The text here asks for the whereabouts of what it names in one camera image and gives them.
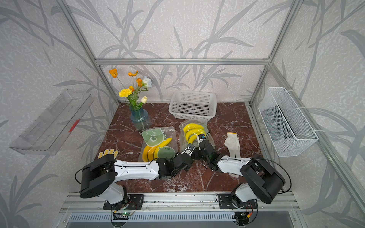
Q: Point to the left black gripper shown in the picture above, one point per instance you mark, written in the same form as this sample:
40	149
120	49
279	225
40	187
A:
189	165

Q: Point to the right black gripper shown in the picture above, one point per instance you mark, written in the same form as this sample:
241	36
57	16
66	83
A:
195	156

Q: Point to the yellow banana taken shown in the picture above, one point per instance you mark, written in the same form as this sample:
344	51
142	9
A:
192	138
194	131

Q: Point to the zip-top bag with bananas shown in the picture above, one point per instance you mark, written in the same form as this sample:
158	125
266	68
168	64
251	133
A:
158	142
183	142

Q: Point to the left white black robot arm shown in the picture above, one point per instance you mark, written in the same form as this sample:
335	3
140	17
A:
99	178

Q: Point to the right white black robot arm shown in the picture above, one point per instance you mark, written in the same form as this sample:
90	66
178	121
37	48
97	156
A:
263	181

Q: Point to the white work glove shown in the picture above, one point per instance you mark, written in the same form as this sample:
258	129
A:
233	145

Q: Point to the white plastic basket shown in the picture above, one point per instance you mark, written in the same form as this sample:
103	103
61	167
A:
192	105

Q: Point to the blue glass vase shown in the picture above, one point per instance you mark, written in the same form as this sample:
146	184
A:
140	119

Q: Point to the yellow work glove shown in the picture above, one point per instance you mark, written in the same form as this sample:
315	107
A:
107	152

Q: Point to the artificial flower bouquet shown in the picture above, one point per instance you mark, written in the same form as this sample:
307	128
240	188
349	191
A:
132	93

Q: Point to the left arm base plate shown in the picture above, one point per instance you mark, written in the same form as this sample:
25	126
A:
131	202

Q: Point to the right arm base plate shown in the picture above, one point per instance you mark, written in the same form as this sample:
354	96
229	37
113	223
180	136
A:
228	201

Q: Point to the white wire mesh basket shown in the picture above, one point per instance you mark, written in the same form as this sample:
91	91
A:
289	130

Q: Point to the aluminium front rail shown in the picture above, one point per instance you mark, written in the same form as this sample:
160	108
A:
180	202

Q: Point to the clear acrylic wall shelf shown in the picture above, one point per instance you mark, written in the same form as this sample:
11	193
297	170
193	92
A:
47	134

